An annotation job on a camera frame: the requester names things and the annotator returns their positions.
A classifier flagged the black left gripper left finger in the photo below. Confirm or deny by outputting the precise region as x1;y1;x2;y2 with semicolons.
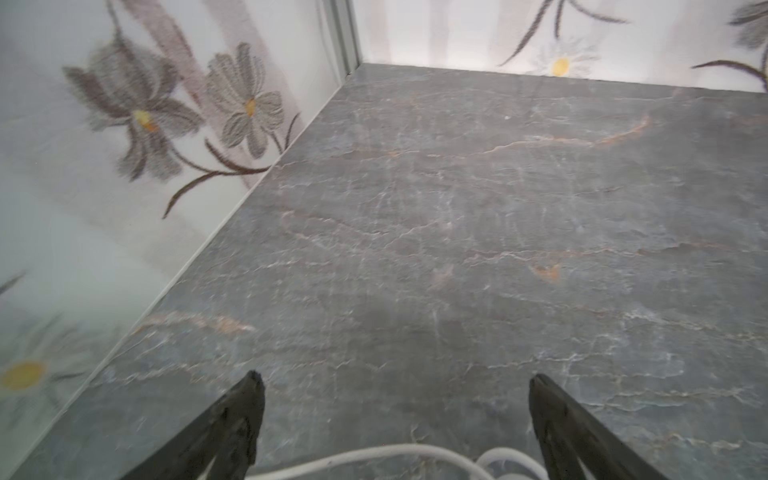
123;370;265;480

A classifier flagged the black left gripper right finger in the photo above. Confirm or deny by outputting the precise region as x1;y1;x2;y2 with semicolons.
528;374;667;480

